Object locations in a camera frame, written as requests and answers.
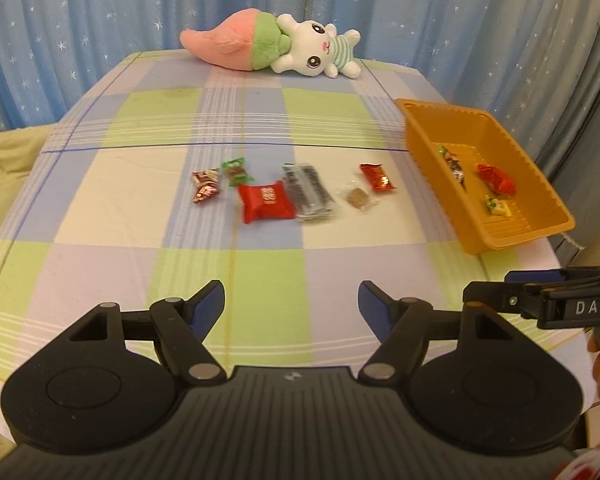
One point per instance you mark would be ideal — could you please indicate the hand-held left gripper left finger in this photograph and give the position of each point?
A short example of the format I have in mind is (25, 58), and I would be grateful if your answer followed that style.
(205, 310)

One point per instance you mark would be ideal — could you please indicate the grey clear twin snack packet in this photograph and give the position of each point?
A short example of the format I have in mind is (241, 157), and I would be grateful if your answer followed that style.
(307, 190)

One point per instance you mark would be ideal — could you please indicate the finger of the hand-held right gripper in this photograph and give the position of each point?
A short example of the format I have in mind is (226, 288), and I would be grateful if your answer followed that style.
(500, 297)
(535, 276)

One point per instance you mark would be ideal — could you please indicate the yellow green candy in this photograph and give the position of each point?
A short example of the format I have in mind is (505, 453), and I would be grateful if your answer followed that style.
(497, 206)

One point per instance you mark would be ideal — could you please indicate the red brown candy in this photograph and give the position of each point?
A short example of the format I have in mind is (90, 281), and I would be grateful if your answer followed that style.
(205, 176)
(205, 194)

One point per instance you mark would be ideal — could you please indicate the blue star curtain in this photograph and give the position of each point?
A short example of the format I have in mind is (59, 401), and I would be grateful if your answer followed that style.
(130, 0)

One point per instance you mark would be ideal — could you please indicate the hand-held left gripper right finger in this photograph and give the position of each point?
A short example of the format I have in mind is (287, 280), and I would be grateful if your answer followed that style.
(377, 310)

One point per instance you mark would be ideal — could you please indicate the rabbit carrot plush toy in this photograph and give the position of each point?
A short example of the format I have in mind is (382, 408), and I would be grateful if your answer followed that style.
(310, 50)

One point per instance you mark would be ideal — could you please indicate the shiny red wrapped candy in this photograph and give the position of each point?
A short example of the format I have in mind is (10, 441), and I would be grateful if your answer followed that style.
(377, 177)

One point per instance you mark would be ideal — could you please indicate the long dark green snack packet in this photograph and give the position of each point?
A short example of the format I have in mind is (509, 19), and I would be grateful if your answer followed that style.
(454, 165)

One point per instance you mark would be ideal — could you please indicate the red white printed clothing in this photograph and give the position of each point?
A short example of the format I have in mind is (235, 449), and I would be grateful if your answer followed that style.
(590, 462)

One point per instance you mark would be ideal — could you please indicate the orange plastic tray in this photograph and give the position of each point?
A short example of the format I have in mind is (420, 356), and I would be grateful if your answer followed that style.
(530, 195)

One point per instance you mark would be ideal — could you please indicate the plaid tablecloth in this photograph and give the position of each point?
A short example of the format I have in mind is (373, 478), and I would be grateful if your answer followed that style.
(280, 260)

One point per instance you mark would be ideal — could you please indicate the large red candy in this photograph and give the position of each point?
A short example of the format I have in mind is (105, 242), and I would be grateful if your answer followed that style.
(497, 180)

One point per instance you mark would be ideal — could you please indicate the red square snack packet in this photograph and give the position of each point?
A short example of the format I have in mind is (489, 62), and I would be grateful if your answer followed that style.
(265, 202)

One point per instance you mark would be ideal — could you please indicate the light green cloth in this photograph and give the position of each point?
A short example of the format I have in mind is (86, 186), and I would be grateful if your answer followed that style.
(0, 160)

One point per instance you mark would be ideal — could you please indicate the brown candy in clear wrapper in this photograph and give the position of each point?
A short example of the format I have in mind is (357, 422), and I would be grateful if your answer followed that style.
(357, 198)

